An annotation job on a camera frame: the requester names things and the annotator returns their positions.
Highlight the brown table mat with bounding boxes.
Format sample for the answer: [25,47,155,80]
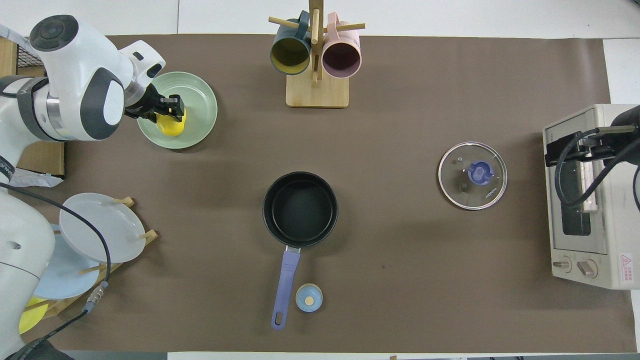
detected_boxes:
[15,34,638,353]

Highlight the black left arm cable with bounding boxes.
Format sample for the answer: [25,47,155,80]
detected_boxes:
[0,182,112,353]

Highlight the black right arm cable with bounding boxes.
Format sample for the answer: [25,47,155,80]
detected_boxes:
[553,129,640,209]

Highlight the black wire mesh basket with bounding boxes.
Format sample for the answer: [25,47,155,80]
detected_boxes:
[17,42,45,69]

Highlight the yellow plate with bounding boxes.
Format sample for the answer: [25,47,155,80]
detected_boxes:
[19,297,49,335]

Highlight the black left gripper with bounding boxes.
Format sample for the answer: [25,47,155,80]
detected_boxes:
[141,92,186,123]

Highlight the black pot purple handle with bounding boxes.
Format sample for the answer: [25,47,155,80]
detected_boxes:
[261,171,339,330]

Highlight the white plastic sheet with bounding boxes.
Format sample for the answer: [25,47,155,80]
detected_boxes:
[0,24,38,53]
[9,167,65,189]

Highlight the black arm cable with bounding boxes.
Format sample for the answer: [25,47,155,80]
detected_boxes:
[0,182,112,353]
[553,129,640,209]

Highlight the pink mug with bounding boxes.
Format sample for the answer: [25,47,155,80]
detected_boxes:
[321,12,362,79]

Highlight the dark blue mug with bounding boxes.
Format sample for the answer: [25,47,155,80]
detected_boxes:
[270,11,312,76]

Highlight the pale green plate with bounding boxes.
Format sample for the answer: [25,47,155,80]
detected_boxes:
[137,71,219,150]

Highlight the light blue plate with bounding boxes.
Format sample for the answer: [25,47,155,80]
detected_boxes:
[34,231,101,300]

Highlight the small blue round dish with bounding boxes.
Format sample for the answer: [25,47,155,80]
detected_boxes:
[295,283,324,313]

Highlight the grey plate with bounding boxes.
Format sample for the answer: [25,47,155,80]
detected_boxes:
[59,192,147,264]

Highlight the glass lid purple knob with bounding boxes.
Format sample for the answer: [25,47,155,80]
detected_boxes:
[438,141,508,211]

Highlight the beige toaster oven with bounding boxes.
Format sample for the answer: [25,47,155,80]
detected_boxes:
[542,104,640,291]

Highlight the wooden mug tree stand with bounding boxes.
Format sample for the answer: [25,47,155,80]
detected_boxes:
[268,0,366,109]

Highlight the wooden plate rack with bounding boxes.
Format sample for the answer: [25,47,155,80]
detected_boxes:
[22,196,159,319]

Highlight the yellow lemon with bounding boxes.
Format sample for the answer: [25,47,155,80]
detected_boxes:
[156,107,187,137]

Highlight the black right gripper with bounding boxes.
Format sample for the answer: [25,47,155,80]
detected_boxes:
[545,127,608,168]

